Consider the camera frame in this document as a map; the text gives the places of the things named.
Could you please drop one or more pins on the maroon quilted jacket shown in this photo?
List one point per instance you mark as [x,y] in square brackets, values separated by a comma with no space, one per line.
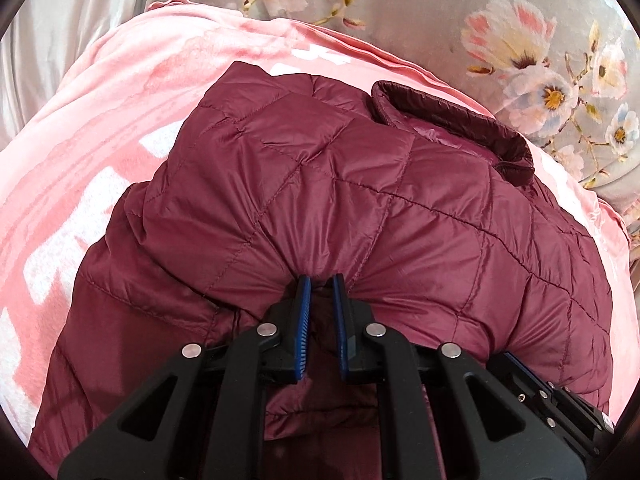
[320,195]

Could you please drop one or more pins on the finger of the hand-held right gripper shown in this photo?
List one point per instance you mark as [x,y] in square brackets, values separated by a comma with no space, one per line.
[522,382]

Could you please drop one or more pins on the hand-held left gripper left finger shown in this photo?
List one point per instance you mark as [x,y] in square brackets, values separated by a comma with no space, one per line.
[303,330]

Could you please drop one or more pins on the silver satin cloth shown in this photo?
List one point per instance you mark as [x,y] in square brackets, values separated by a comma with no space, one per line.
[55,45]

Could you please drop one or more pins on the grey floral bedsheet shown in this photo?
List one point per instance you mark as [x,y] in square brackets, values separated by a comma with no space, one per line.
[425,15]

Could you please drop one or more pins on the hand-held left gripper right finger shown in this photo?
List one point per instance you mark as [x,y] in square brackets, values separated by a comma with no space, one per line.
[340,330]

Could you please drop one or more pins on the pink patterned blanket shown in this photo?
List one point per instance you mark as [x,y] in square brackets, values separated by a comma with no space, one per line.
[100,135]

